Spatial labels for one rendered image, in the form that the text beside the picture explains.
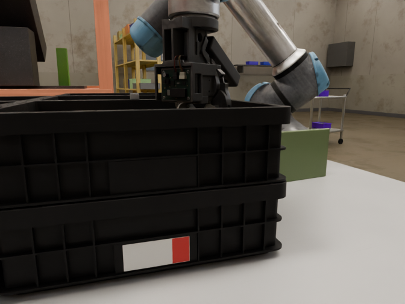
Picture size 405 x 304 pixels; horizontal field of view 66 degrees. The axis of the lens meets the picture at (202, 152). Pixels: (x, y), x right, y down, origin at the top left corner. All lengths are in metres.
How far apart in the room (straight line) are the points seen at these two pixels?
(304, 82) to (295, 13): 11.25
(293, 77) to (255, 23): 0.18
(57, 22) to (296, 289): 9.37
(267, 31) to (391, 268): 0.66
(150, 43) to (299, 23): 11.71
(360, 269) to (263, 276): 0.14
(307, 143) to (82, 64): 8.82
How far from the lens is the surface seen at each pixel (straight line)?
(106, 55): 2.34
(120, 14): 9.75
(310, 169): 0.93
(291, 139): 0.87
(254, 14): 0.95
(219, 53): 0.51
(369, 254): 0.58
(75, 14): 9.64
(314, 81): 0.96
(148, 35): 0.60
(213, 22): 0.47
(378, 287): 0.50
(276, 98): 0.96
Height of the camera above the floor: 0.96
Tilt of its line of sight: 12 degrees down
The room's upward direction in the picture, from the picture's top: straight up
